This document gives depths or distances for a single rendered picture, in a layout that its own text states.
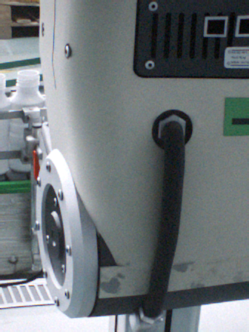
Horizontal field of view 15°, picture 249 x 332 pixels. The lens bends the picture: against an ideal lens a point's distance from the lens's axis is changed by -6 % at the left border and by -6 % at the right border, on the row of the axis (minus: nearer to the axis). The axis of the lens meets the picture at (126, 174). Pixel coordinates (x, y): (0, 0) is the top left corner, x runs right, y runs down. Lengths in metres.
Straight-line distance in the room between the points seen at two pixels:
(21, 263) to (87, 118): 0.82
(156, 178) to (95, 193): 0.05
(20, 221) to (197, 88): 0.80
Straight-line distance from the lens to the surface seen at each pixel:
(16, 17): 7.05
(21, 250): 1.53
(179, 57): 0.74
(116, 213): 0.77
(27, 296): 3.20
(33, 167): 1.41
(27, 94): 1.48
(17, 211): 1.50
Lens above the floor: 1.55
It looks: 21 degrees down
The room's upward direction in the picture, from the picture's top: 3 degrees clockwise
